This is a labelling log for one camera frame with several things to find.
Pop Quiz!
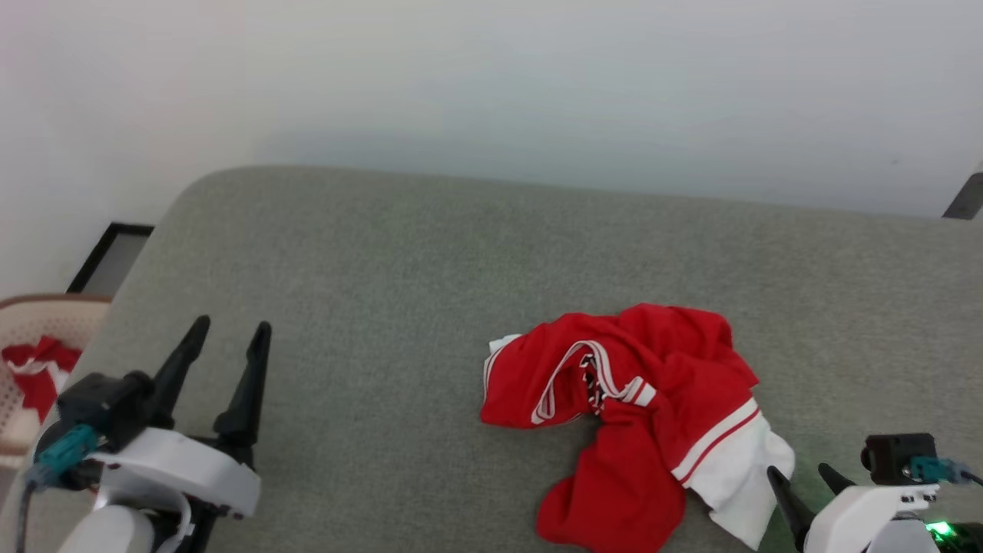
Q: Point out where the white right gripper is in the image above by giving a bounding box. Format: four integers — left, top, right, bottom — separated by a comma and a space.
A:
766, 462, 940, 553

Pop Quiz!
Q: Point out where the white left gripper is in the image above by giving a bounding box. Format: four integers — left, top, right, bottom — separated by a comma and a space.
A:
88, 314, 273, 553

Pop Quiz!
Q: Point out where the red and white jersey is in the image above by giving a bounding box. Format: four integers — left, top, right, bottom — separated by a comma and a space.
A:
480, 303, 796, 553

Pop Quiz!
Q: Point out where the red garment in basket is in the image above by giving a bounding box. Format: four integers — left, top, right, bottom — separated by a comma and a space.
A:
2, 336, 83, 424

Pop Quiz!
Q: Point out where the black framed floor panel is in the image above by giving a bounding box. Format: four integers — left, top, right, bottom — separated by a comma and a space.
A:
67, 222, 155, 296

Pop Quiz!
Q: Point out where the beige plastic laundry basket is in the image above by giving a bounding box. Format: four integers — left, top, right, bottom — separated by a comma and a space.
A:
0, 294, 114, 470

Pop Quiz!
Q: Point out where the grey fabric sofa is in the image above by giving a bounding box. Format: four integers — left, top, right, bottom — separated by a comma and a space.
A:
0, 165, 983, 553

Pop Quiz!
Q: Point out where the teal right camera connector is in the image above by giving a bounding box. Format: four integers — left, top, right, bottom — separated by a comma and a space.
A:
909, 456, 970, 485

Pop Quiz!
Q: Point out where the teal camera connector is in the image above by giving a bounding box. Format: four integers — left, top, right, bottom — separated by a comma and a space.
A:
909, 456, 970, 485
34, 424, 101, 486

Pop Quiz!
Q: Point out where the teal left camera connector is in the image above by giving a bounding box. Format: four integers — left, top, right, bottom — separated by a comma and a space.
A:
34, 424, 101, 486

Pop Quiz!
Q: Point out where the left camera cable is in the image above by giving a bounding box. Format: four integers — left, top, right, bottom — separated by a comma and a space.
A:
14, 475, 41, 553

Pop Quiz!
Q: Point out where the dark grey slanted post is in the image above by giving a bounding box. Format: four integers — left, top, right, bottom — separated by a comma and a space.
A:
942, 172, 983, 221

